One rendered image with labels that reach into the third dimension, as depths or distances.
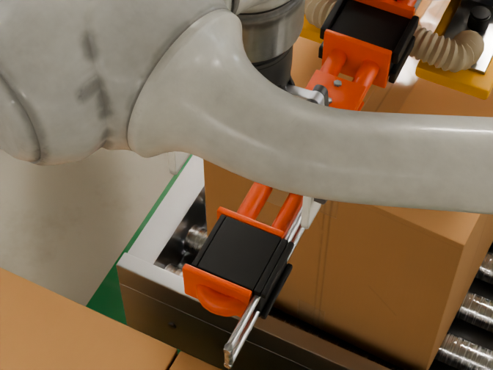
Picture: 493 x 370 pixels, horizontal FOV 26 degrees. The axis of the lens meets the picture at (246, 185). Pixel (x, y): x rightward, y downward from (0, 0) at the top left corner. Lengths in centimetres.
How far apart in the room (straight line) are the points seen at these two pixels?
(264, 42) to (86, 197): 187
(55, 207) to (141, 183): 22
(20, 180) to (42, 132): 208
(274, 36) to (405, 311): 89
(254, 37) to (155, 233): 109
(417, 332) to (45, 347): 61
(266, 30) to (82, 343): 110
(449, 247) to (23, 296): 77
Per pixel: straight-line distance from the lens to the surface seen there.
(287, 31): 79
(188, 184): 189
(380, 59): 124
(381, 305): 163
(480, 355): 180
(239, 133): 60
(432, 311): 158
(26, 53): 60
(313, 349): 170
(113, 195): 262
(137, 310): 189
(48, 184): 267
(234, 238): 107
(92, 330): 181
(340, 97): 120
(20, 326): 183
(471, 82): 141
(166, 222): 185
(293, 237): 112
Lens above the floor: 212
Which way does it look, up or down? 54 degrees down
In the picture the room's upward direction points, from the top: straight up
